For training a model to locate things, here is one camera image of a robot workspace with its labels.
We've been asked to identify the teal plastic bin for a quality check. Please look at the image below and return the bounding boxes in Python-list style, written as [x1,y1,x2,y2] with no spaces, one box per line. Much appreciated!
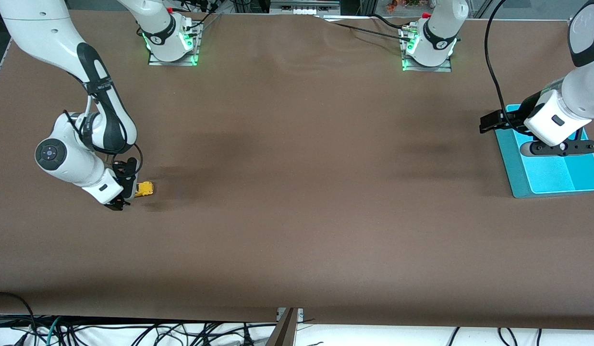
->
[494,103,594,198]

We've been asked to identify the orange background items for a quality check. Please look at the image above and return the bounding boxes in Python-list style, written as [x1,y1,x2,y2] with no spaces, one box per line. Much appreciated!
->
[386,0,422,12]

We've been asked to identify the grey support beam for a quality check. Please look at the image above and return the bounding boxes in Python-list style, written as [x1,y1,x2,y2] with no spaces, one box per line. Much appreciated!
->
[266,308,298,346]

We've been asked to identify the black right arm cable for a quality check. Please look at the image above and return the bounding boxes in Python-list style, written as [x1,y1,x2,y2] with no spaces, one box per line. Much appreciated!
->
[61,111,144,177]

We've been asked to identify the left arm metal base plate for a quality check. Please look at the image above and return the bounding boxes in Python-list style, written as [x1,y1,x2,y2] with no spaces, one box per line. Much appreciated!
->
[401,25,453,73]

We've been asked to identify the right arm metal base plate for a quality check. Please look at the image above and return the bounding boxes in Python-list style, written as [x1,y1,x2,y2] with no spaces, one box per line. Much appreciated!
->
[148,22,202,66]

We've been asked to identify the black looped floor cable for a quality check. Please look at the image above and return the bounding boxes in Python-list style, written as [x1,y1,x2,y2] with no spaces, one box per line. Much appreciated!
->
[0,292,38,346]

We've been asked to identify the teal floor cable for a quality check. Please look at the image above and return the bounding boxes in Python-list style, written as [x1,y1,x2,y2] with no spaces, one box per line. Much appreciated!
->
[46,316,62,346]

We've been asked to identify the long black table cable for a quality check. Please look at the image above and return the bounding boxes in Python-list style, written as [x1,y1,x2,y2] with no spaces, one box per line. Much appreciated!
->
[316,15,415,44]

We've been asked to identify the black base connector cables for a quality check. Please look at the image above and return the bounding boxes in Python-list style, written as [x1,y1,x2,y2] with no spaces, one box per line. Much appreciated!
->
[179,0,223,32]

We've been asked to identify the aluminium frame rail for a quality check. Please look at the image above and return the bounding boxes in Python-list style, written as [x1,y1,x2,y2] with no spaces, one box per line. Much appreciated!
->
[269,0,341,15]

